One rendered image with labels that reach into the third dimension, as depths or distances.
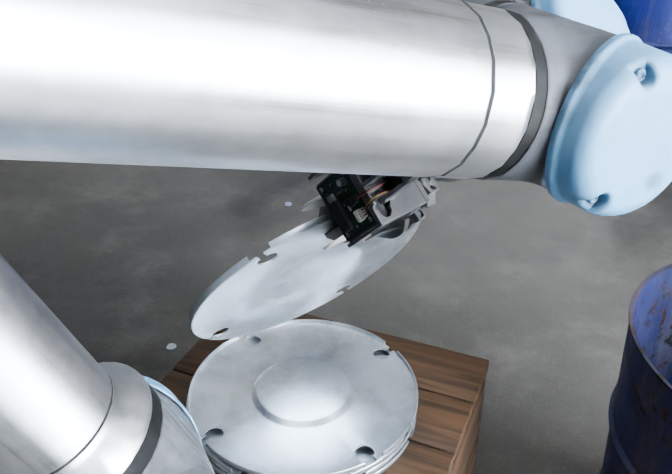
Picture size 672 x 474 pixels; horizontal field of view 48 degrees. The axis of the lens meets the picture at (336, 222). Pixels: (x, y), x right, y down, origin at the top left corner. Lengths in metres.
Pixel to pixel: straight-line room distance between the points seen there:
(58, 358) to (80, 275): 1.54
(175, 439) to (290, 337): 0.57
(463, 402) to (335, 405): 0.18
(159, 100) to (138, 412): 0.29
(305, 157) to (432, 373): 0.80
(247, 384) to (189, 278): 0.94
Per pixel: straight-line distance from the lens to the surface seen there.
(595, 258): 2.06
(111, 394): 0.49
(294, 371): 1.00
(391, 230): 0.69
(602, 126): 0.32
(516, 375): 1.62
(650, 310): 1.13
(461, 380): 1.05
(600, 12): 0.51
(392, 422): 0.94
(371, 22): 0.27
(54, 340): 0.45
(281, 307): 0.92
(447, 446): 0.96
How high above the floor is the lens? 1.03
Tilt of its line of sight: 29 degrees down
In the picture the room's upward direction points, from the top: straight up
